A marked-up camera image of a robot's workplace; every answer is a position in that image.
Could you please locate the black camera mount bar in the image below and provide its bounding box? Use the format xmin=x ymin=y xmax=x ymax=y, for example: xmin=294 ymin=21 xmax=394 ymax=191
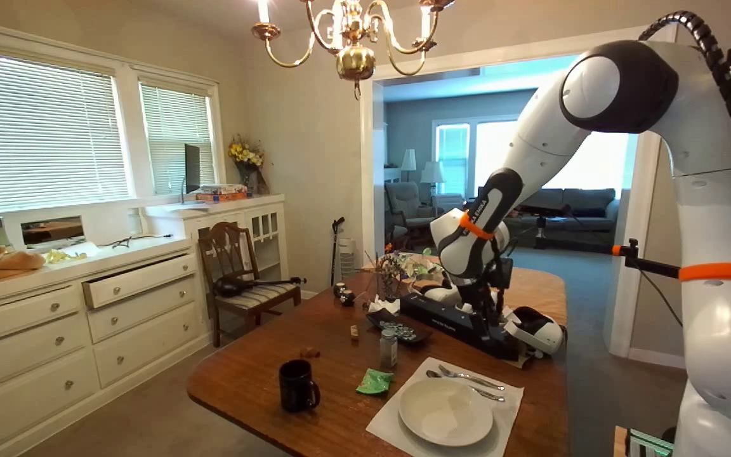
xmin=610 ymin=237 xmax=686 ymax=282

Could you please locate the orange strap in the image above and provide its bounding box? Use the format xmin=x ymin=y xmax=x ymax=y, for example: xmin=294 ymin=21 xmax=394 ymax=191
xmin=679 ymin=258 xmax=731 ymax=285
xmin=454 ymin=210 xmax=497 ymax=246

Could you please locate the white and black device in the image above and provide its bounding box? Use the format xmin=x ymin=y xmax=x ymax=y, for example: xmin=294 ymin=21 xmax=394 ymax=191
xmin=502 ymin=304 xmax=568 ymax=357

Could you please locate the green folded cloth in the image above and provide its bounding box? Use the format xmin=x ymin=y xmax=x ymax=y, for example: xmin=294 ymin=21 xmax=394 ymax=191
xmin=356 ymin=365 xmax=396 ymax=398

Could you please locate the small window with blinds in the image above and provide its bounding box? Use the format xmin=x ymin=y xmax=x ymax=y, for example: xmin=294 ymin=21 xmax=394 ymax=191
xmin=138 ymin=79 xmax=222 ymax=201

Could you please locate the white round plate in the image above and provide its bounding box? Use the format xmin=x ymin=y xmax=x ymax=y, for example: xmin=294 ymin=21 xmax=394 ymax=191
xmin=396 ymin=375 xmax=497 ymax=449

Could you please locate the white shade table lamp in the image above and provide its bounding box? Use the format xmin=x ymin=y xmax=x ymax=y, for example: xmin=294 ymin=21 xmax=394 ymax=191
xmin=398 ymin=148 xmax=421 ymax=185
xmin=420 ymin=159 xmax=448 ymax=191

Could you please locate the black tray with glass beads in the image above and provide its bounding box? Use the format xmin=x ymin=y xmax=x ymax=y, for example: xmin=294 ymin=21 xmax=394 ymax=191
xmin=366 ymin=307 xmax=429 ymax=351

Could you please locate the small black table item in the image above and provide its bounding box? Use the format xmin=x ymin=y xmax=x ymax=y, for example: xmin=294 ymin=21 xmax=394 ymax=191
xmin=333 ymin=282 xmax=359 ymax=309

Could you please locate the white glass door cabinet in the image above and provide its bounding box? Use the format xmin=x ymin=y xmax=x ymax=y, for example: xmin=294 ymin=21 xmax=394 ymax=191
xmin=146 ymin=192 xmax=289 ymax=288

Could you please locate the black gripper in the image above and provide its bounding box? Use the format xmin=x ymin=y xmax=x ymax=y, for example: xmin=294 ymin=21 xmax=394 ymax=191
xmin=463 ymin=253 xmax=517 ymax=331

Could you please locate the vase with yellow flowers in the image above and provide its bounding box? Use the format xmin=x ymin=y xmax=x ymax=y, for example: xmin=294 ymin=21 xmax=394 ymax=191
xmin=227 ymin=136 xmax=269 ymax=199

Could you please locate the black mug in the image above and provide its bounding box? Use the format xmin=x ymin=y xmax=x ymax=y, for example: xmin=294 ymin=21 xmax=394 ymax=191
xmin=278 ymin=357 xmax=323 ymax=417

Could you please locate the large window with blinds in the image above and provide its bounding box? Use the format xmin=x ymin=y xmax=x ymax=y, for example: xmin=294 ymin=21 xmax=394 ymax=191
xmin=0 ymin=45 xmax=135 ymax=218

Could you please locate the white crumpled cloth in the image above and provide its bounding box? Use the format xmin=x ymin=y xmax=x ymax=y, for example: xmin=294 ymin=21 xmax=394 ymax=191
xmin=366 ymin=295 xmax=405 ymax=318

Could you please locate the dark wooden chair striped seat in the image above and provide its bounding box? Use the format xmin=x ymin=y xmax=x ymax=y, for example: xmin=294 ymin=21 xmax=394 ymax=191
xmin=196 ymin=222 xmax=306 ymax=348

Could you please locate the wire basket with colourful items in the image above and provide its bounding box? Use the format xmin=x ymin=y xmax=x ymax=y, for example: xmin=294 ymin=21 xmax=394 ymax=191
xmin=373 ymin=251 xmax=449 ymax=299

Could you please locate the brass chandelier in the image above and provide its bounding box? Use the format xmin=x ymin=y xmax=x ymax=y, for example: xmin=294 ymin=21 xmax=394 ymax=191
xmin=248 ymin=0 xmax=460 ymax=89

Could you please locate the white paper placemat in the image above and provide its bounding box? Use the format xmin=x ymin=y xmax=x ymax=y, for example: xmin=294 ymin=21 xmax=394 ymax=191
xmin=366 ymin=355 xmax=525 ymax=457

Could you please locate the white bowl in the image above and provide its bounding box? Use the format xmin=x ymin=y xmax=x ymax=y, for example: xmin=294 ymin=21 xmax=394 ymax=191
xmin=421 ymin=285 xmax=468 ymax=307

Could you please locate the long black box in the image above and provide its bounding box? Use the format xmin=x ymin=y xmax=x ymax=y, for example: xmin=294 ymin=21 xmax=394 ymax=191
xmin=398 ymin=290 xmax=529 ymax=362

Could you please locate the white box with dark opening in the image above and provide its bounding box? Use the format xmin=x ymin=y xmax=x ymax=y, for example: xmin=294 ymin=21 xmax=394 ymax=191
xmin=17 ymin=214 xmax=89 ymax=251

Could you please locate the white dresser with drawers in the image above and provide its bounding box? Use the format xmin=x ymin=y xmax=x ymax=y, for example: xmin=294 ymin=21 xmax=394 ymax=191
xmin=0 ymin=237 xmax=214 ymax=457

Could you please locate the silver fork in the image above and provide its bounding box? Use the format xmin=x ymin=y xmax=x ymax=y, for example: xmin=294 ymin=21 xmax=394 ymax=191
xmin=436 ymin=362 xmax=505 ymax=394

